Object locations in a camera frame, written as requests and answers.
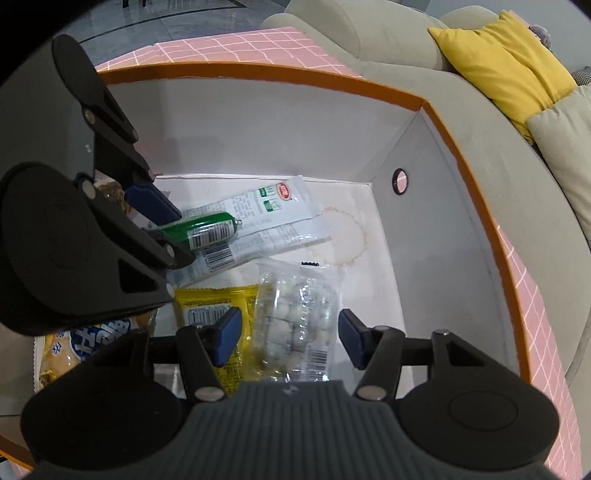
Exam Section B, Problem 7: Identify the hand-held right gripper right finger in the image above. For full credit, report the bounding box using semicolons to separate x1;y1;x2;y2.
338;308;499;401

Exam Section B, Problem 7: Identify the yellow snack packet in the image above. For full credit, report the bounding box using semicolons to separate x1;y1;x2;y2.
174;285;259;395

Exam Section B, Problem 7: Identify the beige pillow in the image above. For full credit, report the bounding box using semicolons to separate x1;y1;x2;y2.
526;85;591;241

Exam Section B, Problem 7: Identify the orange cardboard box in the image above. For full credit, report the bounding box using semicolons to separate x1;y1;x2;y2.
0;62;532;472

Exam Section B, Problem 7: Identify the yellow pillow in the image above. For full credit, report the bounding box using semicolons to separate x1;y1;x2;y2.
428;11;578;144

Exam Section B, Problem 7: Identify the green sausage stick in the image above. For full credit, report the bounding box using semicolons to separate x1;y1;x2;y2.
159;212;243;250

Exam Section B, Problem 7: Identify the beige sofa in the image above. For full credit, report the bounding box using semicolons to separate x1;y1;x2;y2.
261;0;591;384

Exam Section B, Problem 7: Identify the blue print cracker packet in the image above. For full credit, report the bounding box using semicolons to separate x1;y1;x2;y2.
34;316;155;393

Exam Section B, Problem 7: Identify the long white snack packet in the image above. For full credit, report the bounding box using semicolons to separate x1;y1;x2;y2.
168;175;332;287

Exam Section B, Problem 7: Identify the pink checked tablecloth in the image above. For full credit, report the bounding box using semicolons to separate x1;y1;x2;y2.
0;25;583;480

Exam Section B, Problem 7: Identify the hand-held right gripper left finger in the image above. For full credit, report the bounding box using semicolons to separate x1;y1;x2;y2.
90;307;243;401

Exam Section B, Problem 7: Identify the nut mix snack packet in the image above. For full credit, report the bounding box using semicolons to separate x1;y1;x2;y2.
95;179;139;217

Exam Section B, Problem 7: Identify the clear packet of white balls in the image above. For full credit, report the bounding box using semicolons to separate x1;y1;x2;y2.
249;258;347;384

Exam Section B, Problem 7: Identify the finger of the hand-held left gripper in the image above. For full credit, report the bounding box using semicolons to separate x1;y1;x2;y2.
76;176;195;315
52;34;183;227

